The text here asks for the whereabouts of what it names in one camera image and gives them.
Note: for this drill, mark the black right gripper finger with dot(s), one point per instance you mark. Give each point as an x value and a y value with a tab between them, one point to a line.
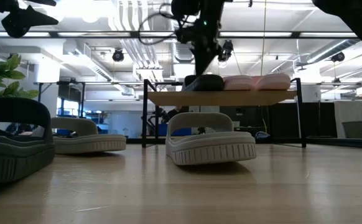
203	60

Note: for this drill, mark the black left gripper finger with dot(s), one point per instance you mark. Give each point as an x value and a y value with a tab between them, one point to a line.
25	21
41	2

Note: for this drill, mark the black slide sandal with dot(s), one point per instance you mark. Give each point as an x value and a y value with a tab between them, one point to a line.
206	83
13	155

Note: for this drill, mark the pink slide sandal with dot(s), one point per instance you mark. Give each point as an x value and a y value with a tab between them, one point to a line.
272	81
238	83

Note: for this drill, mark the grey slide sandal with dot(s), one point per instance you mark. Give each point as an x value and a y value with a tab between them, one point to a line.
212	149
87	143

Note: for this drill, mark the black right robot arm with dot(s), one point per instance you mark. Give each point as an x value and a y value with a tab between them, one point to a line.
355	18

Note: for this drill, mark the black ceiling spotlight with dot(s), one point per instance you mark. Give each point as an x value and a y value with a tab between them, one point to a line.
118	55
338	57
228	49

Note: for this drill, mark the green artificial plant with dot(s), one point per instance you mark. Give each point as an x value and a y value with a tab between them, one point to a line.
0	74

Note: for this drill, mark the person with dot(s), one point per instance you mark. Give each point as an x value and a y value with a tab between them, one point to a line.
176	112

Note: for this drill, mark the background work table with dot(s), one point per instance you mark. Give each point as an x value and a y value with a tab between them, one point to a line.
59	83

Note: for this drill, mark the black overhead beam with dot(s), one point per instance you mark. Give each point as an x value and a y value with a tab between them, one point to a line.
106	34

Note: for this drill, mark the black room partition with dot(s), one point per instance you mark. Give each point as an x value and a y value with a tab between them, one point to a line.
319	119

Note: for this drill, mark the white room partition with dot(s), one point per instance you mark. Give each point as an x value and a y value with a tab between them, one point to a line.
349	110

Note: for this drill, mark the grey chair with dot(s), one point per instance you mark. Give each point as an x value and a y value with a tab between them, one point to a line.
353	129

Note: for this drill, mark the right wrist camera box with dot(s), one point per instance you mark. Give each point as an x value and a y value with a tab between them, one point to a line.
184	7

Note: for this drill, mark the wooden shelf with black frame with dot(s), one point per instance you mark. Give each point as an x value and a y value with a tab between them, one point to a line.
218	98

